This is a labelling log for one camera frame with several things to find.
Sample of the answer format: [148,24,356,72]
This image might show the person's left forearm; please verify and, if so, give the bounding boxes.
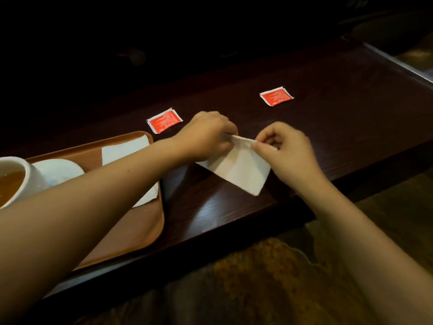
[0,137,180,325]

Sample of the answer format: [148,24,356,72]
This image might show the person's right forearm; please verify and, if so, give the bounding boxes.
[297,175,433,325]

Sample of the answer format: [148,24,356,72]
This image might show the white paper napkin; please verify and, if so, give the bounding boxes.
[101,135,159,208]
[196,134,279,197]

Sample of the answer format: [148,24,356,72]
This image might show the person's right hand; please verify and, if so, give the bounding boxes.
[251,122,326,190]

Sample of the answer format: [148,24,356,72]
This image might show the brown plastic tray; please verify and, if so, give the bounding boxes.
[25,131,165,272]

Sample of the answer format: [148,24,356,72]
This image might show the red sauce sachet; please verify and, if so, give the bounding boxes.
[146,107,183,135]
[259,86,295,107]

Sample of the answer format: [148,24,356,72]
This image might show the white cup of tea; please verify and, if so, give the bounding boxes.
[0,156,48,209]

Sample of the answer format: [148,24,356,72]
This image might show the white saucer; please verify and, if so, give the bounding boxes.
[33,159,85,188]

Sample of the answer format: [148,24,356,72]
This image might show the metal rail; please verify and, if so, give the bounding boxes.
[364,42,433,84]

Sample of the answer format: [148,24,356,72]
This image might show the person's left hand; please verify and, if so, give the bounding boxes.
[170,111,239,163]

